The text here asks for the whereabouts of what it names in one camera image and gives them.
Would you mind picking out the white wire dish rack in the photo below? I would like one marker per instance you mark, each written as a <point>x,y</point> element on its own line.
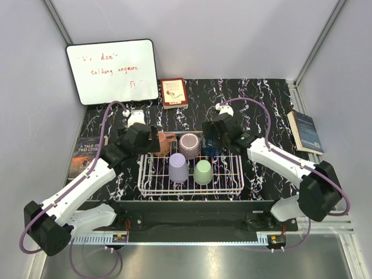
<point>227,179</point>

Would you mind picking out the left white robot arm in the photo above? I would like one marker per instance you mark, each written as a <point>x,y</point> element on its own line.
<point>53,223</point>

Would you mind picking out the light green plastic cup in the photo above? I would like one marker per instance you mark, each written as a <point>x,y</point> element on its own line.
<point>203,172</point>

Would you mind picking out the white slotted cable duct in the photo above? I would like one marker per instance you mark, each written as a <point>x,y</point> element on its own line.
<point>101,239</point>

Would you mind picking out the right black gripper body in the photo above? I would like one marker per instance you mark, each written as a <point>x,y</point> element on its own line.
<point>228,140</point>

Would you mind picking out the red and cream book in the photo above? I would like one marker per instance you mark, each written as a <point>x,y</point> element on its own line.
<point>174,94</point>

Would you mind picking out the mauve ceramic mug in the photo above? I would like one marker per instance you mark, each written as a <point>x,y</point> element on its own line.
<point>189,145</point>

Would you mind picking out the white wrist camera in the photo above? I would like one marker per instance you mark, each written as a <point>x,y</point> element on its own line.
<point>221,109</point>
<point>134,116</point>

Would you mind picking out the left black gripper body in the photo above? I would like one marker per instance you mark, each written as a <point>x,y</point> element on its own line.
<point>144,150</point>

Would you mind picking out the dark blue mug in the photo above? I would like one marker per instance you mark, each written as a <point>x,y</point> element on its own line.
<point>209,149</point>

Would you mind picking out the lavender plastic cup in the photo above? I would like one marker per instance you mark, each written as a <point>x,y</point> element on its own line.
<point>178,168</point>

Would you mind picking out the Tale of Two Cities book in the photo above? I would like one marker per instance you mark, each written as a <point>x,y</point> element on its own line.
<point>83,155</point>

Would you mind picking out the black marbled table mat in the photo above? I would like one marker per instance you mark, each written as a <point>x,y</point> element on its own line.
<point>260,183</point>

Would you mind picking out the white dry-erase board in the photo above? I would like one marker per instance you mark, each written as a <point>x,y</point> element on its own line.
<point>123,71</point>

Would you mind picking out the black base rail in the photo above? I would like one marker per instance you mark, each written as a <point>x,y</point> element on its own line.
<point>168,222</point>

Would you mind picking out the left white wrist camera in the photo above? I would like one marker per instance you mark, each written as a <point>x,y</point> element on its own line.
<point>134,116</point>

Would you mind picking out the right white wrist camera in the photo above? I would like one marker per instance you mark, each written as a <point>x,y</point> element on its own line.
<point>221,109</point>

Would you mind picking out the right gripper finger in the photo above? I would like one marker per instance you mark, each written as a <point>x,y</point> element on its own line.
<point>208,133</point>
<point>225,137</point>

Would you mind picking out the blue paperback book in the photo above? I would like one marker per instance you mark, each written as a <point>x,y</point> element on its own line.
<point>305,133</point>

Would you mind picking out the orange pink mug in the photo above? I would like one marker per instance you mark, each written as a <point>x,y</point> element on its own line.
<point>165,140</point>

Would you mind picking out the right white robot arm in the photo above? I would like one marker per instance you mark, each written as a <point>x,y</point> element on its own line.
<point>318,185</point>

